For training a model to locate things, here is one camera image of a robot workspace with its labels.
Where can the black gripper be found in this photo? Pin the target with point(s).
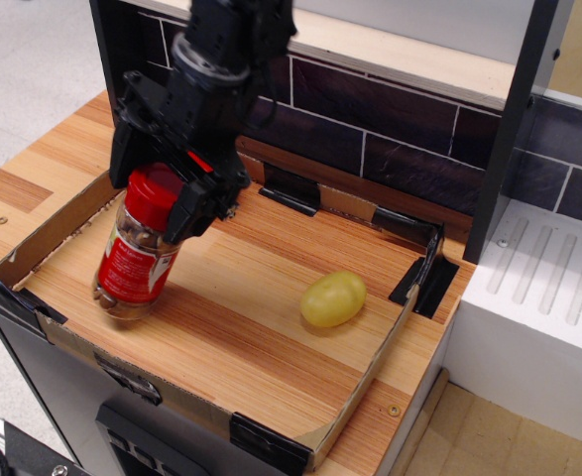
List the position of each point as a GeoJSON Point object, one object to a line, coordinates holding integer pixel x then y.
{"type": "Point", "coordinates": [191, 125]}

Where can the red lidded spice bottle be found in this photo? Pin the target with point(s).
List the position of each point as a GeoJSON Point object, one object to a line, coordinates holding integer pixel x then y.
{"type": "Point", "coordinates": [137, 260]}

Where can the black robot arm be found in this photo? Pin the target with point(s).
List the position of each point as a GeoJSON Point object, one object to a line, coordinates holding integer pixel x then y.
{"type": "Point", "coordinates": [221, 64]}

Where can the cardboard fence with black tape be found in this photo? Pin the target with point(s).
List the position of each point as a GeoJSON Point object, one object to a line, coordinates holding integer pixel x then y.
{"type": "Point", "coordinates": [223, 370]}

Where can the yellow potato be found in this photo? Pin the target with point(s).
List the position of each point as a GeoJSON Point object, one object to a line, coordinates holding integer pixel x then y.
{"type": "Point", "coordinates": [333, 299]}

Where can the dark brick backsplash panel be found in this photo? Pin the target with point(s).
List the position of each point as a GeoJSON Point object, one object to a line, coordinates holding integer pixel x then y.
{"type": "Point", "coordinates": [414, 119]}

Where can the white sink drainboard unit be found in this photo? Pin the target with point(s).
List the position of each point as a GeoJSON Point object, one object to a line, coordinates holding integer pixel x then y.
{"type": "Point", "coordinates": [517, 334]}

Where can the dark grey vertical post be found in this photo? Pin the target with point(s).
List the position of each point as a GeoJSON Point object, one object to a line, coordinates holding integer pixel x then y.
{"type": "Point", "coordinates": [489, 206]}

